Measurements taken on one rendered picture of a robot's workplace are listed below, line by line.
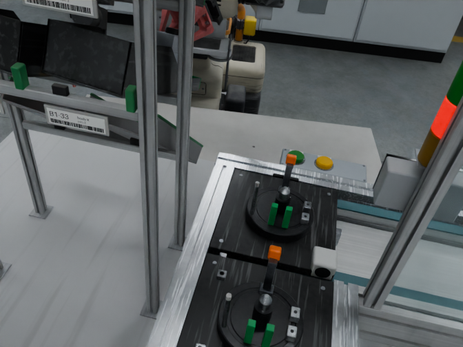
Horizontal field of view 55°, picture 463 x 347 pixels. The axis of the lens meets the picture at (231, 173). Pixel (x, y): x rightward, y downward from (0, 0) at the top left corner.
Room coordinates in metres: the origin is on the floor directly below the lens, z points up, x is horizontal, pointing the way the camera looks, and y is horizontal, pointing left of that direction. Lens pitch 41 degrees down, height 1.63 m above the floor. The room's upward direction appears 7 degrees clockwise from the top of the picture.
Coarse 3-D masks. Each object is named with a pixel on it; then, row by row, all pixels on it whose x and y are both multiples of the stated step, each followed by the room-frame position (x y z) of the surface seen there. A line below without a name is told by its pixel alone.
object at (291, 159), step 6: (288, 156) 0.72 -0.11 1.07; (294, 156) 0.73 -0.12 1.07; (288, 162) 0.72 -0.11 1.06; (294, 162) 0.72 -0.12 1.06; (288, 168) 0.72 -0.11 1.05; (288, 174) 0.71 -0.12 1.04; (282, 180) 0.72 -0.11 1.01; (288, 180) 0.71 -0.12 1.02; (282, 186) 0.70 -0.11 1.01; (288, 186) 0.70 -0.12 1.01
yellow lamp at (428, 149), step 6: (432, 132) 0.51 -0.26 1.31; (426, 138) 0.52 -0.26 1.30; (432, 138) 0.51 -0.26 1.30; (438, 138) 0.50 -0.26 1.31; (426, 144) 0.51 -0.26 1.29; (432, 144) 0.50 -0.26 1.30; (420, 150) 0.52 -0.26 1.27; (426, 150) 0.51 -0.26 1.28; (432, 150) 0.50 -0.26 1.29; (420, 156) 0.51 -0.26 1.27; (426, 156) 0.50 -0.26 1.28; (420, 162) 0.51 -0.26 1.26; (426, 162) 0.50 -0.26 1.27
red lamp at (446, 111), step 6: (444, 102) 0.52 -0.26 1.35; (450, 102) 0.51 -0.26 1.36; (444, 108) 0.51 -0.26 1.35; (450, 108) 0.50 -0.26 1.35; (438, 114) 0.52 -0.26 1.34; (444, 114) 0.50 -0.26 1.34; (450, 114) 0.50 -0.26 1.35; (438, 120) 0.51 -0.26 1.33; (444, 120) 0.50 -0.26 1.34; (432, 126) 0.52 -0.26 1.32; (438, 126) 0.51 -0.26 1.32; (444, 126) 0.50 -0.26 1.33; (438, 132) 0.50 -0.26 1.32
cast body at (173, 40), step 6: (168, 30) 0.76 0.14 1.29; (174, 30) 0.76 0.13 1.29; (156, 36) 0.75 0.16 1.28; (162, 36) 0.75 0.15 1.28; (168, 36) 0.74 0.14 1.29; (174, 36) 0.74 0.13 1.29; (156, 42) 0.75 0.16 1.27; (162, 42) 0.75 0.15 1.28; (168, 42) 0.74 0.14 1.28; (174, 42) 0.74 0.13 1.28; (174, 48) 0.74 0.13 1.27; (174, 54) 0.74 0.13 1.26
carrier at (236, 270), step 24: (216, 264) 0.51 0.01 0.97; (240, 264) 0.52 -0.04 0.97; (216, 288) 0.46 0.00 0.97; (240, 288) 0.45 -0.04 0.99; (264, 288) 0.45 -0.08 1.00; (288, 288) 0.48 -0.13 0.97; (312, 288) 0.48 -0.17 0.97; (192, 312) 0.41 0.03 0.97; (216, 312) 0.41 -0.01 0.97; (240, 312) 0.41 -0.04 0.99; (264, 312) 0.39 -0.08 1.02; (288, 312) 0.42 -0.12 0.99; (312, 312) 0.44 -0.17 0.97; (192, 336) 0.37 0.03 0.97; (216, 336) 0.37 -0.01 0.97; (240, 336) 0.36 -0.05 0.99; (264, 336) 0.35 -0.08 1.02; (288, 336) 0.37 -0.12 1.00; (312, 336) 0.39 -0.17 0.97
